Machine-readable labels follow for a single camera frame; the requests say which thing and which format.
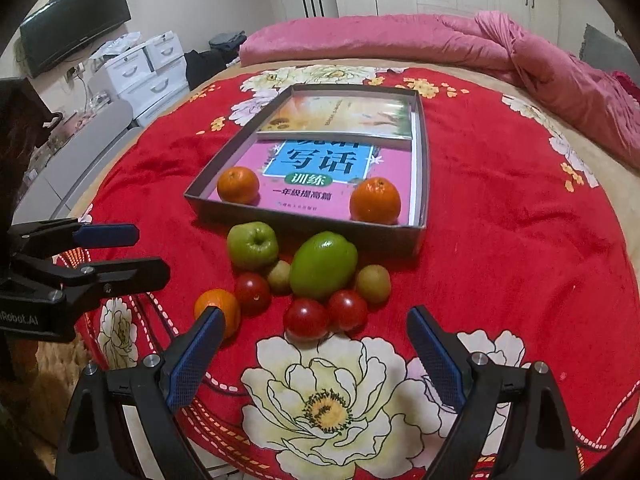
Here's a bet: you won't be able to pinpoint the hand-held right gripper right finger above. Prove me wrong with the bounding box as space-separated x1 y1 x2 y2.
406 305 583 480

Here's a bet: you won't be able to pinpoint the grey pillow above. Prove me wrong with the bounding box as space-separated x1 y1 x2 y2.
580 24 637 81

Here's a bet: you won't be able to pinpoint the green mango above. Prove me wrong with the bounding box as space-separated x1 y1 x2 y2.
289 231 359 302

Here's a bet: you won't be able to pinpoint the green apple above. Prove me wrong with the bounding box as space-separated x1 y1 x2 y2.
226 221 279 272

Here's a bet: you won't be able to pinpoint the orange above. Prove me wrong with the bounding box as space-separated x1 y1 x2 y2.
349 177 402 225
194 287 241 339
216 166 261 205

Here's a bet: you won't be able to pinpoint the clear plastic bag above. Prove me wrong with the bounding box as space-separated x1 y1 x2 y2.
92 31 143 58

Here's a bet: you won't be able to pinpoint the shaggy tan rug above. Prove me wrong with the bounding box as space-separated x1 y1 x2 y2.
0 330 101 480

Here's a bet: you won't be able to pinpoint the white drawer cabinet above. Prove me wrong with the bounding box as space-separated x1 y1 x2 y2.
89 32 190 128

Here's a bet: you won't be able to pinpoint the red tomato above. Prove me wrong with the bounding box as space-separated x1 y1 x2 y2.
234 272 272 317
283 298 331 341
327 289 369 332

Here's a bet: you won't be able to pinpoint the kiwi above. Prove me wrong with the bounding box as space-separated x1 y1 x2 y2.
355 264 392 305
266 260 293 296

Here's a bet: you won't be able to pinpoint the grey cardboard box tray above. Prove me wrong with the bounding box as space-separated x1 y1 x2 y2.
184 83 432 259

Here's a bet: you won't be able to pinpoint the black wall television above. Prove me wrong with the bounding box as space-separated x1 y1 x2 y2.
19 0 132 79

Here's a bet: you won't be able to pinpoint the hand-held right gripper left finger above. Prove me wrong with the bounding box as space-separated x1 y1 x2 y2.
55 305 226 480

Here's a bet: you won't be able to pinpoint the pink workbook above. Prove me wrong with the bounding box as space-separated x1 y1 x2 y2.
232 135 418 223

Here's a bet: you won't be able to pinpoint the sunflower cover book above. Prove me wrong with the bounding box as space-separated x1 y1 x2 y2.
256 95 416 141

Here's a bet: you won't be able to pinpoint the pink duvet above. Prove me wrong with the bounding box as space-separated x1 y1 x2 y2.
239 10 640 171

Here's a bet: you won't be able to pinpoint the folded dark clothes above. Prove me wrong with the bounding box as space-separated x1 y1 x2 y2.
209 32 247 53

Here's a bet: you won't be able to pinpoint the red floral blanket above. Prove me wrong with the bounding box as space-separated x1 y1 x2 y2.
52 67 640 480

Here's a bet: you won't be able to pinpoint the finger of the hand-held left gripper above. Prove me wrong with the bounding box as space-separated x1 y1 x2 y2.
7 218 140 257
11 256 171 312

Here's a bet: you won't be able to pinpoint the black bag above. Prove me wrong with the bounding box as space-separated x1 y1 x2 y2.
185 49 231 92

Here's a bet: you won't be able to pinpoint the magenta cloth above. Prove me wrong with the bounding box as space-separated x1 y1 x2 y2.
614 71 640 106

